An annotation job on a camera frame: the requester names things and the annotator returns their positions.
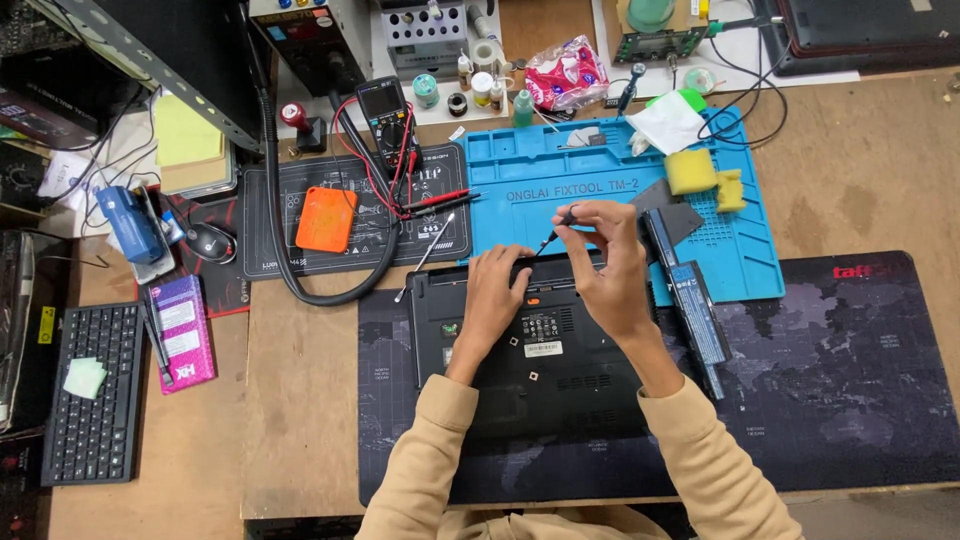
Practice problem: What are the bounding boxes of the person's left hand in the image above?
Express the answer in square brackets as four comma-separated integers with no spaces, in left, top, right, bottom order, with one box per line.
[465,243,537,352]

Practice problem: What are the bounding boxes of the person's right hand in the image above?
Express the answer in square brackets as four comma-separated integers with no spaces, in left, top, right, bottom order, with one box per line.
[552,198,661,348]

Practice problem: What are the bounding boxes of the small black screwdriver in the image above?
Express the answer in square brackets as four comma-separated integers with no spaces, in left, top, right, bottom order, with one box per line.
[534,205,580,261]

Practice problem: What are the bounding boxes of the black laptop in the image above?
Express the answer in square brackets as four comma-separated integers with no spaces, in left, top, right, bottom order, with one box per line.
[405,253,663,445]

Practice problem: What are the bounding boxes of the black laptop battery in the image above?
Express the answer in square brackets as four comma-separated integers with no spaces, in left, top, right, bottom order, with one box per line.
[641,208,733,400]

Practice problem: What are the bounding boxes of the silver metal tweezers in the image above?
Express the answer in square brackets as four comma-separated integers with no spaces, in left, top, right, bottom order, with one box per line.
[393,213,457,305]

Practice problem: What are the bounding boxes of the grey plastic cover panel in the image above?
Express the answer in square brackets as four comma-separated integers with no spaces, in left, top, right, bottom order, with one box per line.
[628,177,707,249]

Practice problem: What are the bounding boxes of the black multimeter probe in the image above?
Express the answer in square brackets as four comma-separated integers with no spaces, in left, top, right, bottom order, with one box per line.
[408,192,485,219]

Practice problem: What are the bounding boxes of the red multimeter probe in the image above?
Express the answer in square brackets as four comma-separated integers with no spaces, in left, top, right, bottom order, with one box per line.
[402,187,474,211]

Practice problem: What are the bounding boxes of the blue silicone repair mat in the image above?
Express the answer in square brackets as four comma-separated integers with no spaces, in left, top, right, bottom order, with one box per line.
[456,105,786,306]

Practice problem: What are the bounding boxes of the large yellow sponge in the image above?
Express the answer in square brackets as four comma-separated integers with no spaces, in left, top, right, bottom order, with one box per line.
[663,148,720,198]

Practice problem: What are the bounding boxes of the small yellow sponge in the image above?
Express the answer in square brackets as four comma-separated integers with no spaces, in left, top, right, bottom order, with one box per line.
[715,168,748,215]

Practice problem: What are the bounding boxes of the white crumpled tissue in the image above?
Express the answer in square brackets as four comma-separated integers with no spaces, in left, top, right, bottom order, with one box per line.
[628,90,711,158]

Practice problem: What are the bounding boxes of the orange square case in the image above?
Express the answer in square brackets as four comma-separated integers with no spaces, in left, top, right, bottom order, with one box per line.
[294,186,360,255]

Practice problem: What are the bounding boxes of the black and blue screwdriver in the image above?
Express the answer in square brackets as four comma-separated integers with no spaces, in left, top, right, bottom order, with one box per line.
[615,61,648,118]

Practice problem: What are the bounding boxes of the black printed work mat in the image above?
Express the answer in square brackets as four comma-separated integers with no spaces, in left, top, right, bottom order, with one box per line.
[241,142,474,283]

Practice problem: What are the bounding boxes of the red and white plastic packet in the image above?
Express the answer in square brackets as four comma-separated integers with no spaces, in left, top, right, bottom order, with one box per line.
[523,34,611,114]

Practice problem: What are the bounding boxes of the black digital multimeter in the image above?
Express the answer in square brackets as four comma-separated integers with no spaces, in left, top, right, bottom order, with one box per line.
[354,75,418,171]

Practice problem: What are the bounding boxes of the dark world map desk mat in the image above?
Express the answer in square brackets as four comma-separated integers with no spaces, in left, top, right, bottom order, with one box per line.
[356,251,960,509]

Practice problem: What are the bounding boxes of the person's beige sweater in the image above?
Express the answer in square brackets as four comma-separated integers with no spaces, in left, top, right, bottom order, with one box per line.
[431,504,680,540]

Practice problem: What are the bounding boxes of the green circuit board device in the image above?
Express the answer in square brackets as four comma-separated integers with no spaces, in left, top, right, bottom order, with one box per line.
[612,0,711,68]

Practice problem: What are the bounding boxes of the white tape roll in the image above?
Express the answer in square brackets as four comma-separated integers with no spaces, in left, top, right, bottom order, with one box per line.
[470,37,505,76]

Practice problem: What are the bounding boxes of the red knob on black base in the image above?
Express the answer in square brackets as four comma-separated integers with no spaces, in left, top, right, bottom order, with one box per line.
[279,101,328,156]

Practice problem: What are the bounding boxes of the red and black mouse pad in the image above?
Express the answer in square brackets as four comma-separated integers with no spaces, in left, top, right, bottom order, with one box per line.
[133,187,253,321]

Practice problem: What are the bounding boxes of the grey tool holder block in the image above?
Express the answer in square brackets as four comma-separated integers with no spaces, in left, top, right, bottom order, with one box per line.
[378,0,471,81]

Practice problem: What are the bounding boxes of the black computer mouse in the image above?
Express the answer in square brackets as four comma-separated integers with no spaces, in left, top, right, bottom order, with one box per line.
[184,221,239,266]

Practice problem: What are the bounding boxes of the pink product box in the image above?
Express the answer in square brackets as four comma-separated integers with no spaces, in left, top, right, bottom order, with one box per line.
[149,273,218,397]

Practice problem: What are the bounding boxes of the hot air rework station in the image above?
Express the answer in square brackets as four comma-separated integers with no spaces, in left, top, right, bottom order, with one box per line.
[247,0,374,99]

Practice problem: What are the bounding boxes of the yellow notepad stack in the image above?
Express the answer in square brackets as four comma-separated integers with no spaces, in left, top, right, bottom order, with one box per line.
[153,93,239,201]

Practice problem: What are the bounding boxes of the black pen tool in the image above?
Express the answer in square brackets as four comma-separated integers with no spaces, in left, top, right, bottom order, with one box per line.
[141,288,176,388]

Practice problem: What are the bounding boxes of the dark closed laptop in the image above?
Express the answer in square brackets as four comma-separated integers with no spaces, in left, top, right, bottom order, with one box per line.
[753,0,960,78]

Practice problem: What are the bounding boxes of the blue box device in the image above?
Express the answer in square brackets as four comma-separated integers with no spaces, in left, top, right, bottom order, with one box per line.
[95,184,168,267]

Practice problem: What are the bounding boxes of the green sticky notes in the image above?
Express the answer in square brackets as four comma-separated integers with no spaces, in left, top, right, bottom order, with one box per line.
[62,356,109,401]

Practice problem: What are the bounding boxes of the black keyboard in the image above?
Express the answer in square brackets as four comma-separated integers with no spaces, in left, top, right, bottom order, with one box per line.
[40,300,148,488]

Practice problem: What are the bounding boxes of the black electronic device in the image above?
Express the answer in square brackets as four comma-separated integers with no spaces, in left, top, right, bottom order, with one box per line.
[0,45,145,153]

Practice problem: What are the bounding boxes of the green solder wire spool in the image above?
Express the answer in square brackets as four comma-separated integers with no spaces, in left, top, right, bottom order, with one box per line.
[411,72,442,111]

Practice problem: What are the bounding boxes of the black ribbed hose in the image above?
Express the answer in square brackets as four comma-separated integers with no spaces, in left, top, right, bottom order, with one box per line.
[253,82,404,309]

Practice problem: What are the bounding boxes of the black cable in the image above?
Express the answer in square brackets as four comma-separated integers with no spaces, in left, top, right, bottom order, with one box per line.
[696,13,793,149]

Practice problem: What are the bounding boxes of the slotted metal shelf frame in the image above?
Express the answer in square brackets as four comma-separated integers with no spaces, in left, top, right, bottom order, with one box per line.
[28,0,265,156]

